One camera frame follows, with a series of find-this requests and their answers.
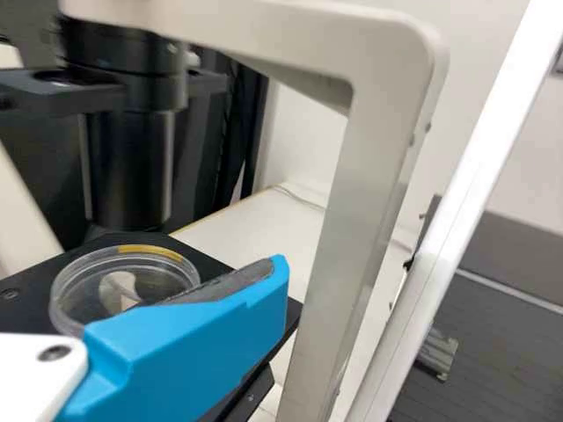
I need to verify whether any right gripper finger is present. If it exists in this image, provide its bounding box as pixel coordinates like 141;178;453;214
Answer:
56;253;291;422

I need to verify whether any petri dish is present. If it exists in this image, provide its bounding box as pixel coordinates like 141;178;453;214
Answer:
47;244;203;339

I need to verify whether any cream microscope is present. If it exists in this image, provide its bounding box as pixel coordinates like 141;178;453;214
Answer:
0;0;452;422

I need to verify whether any white pipette stand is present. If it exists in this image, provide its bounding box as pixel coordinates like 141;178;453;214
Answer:
342;0;563;422

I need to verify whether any black platform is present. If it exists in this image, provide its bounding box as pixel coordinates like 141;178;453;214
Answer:
391;210;563;422

